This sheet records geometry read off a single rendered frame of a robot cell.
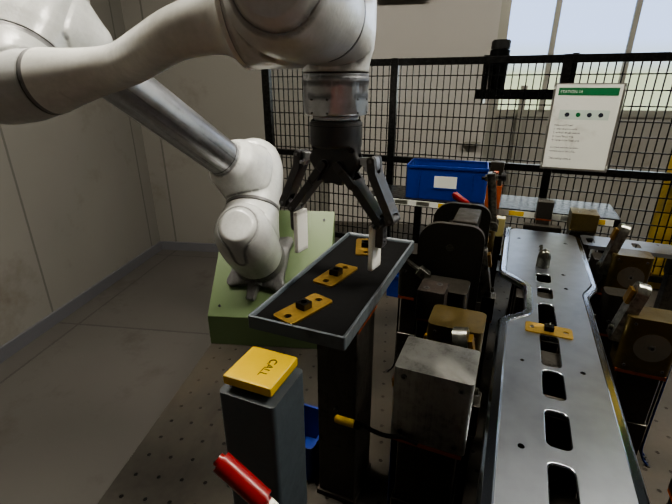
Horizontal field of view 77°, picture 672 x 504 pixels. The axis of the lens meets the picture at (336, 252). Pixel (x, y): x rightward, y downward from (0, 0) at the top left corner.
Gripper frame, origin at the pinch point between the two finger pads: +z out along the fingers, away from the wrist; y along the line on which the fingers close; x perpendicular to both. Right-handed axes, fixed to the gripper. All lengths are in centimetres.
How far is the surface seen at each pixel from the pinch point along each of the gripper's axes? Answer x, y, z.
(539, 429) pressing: 0.9, 32.9, 20.1
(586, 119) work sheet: 131, 26, -13
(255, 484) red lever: -33.4, 12.3, 8.3
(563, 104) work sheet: 130, 18, -18
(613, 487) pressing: -4.3, 41.7, 20.1
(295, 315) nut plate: -14.1, 2.4, 3.8
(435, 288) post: 15.8, 11.7, 10.1
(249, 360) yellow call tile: -24.3, 3.7, 4.1
